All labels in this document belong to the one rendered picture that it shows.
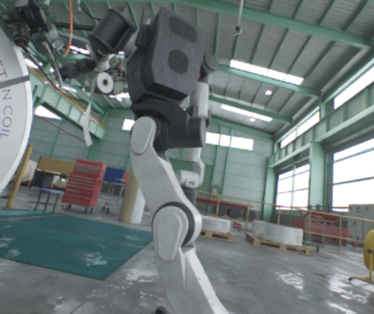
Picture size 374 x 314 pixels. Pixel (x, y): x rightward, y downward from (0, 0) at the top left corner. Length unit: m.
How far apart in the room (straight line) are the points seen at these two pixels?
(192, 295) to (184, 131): 0.51
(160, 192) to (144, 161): 0.12
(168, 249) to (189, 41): 0.73
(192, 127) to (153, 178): 0.22
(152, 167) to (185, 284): 0.38
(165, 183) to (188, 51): 0.50
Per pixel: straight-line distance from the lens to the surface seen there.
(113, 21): 1.01
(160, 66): 0.85
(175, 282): 0.78
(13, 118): 1.57
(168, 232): 0.73
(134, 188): 5.59
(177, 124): 0.82
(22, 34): 1.32
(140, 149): 0.81
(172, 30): 0.92
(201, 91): 1.07
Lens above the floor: 0.66
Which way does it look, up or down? 15 degrees up
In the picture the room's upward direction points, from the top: 10 degrees clockwise
